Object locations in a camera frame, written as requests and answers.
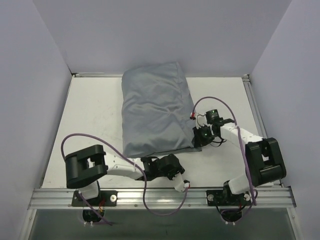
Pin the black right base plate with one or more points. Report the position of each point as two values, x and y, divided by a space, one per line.
220 198

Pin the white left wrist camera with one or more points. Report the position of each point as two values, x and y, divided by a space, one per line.
180 184

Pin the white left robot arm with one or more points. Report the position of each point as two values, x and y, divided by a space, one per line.
86 166

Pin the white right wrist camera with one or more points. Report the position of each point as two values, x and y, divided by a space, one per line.
200 121

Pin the aluminium rail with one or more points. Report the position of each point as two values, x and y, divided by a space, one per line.
255 105
157 199

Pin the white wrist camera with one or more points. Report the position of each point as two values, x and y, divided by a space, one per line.
200 121
180 184

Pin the aluminium right side rail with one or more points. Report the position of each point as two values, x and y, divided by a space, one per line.
255 105

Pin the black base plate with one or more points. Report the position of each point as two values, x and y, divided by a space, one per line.
220 198
106 198

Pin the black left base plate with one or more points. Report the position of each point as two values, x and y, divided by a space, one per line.
106 198

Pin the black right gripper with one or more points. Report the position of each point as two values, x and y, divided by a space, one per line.
198 139

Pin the grey pillowcase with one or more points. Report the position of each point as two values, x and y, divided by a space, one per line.
156 110

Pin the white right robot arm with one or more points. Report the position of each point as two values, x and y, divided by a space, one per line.
228 131

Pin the aluminium front rail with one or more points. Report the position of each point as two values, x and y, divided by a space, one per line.
157 199

